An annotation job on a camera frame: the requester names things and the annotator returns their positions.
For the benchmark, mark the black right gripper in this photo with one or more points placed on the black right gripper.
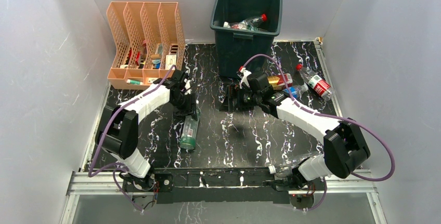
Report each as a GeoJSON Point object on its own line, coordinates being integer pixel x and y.
{"type": "Point", "coordinates": [227, 105]}

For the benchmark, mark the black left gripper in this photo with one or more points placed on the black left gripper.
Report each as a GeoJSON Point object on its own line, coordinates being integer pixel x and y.
{"type": "Point", "coordinates": [190, 110]}

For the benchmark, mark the green tea bottle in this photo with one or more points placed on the green tea bottle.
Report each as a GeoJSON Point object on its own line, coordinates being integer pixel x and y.
{"type": "Point", "coordinates": [188, 137]}

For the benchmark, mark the blue label clear bottle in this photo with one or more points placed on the blue label clear bottle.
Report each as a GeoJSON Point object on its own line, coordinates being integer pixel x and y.
{"type": "Point", "coordinates": [296, 90]}

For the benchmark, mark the red label water bottle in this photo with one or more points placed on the red label water bottle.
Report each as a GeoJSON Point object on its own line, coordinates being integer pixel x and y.
{"type": "Point", "coordinates": [254, 23]}

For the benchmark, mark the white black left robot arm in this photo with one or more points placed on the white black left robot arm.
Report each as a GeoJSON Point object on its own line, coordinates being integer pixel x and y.
{"type": "Point", "coordinates": [118, 127]}

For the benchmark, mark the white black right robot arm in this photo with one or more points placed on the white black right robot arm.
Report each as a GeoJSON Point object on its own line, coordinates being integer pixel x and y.
{"type": "Point", "coordinates": [344, 146]}

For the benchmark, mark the dark green plastic bin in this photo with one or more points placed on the dark green plastic bin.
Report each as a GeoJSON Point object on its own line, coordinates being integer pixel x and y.
{"type": "Point", "coordinates": [236, 46]}

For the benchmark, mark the gold red label bottle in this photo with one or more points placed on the gold red label bottle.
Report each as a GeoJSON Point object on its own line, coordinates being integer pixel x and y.
{"type": "Point", "coordinates": [277, 81]}

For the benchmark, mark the orange plastic file organizer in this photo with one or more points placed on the orange plastic file organizer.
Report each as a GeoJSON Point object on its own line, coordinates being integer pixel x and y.
{"type": "Point", "coordinates": [149, 39]}

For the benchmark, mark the red label bottle far right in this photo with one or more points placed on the red label bottle far right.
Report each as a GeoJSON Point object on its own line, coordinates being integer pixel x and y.
{"type": "Point", "coordinates": [316, 82]}

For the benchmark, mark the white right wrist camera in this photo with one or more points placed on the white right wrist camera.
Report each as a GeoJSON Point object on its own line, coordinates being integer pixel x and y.
{"type": "Point", "coordinates": [243, 74]}

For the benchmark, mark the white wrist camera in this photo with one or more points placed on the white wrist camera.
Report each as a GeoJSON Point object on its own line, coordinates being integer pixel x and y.
{"type": "Point", "coordinates": [187, 87]}
{"type": "Point", "coordinates": [243, 74]}

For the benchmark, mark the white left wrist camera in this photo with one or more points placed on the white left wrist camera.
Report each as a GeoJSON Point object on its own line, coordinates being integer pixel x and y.
{"type": "Point", "coordinates": [187, 87]}

